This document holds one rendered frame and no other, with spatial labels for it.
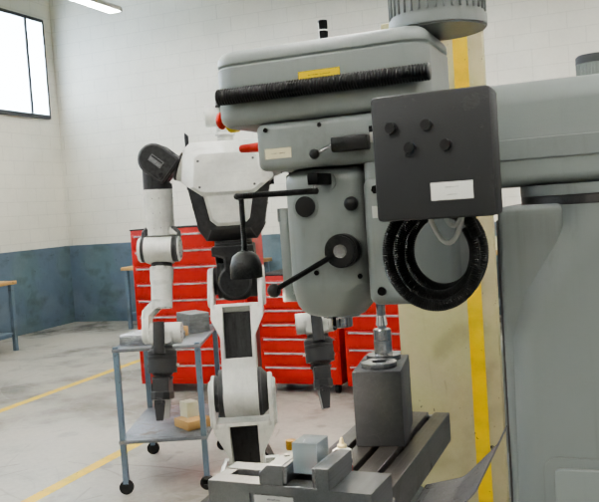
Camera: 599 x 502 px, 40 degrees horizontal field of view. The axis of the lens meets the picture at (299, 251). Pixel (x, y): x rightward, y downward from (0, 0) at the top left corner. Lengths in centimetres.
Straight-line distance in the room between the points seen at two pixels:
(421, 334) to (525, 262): 205
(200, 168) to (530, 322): 124
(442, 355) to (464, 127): 229
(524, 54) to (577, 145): 931
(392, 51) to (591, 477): 87
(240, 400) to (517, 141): 122
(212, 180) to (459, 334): 149
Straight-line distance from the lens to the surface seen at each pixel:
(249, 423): 250
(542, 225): 156
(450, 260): 163
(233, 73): 178
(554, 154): 161
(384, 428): 207
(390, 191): 140
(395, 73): 162
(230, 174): 247
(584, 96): 162
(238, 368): 246
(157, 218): 256
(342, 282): 172
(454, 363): 358
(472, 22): 172
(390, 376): 204
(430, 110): 139
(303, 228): 174
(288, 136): 173
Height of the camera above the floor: 155
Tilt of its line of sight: 3 degrees down
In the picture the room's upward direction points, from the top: 4 degrees counter-clockwise
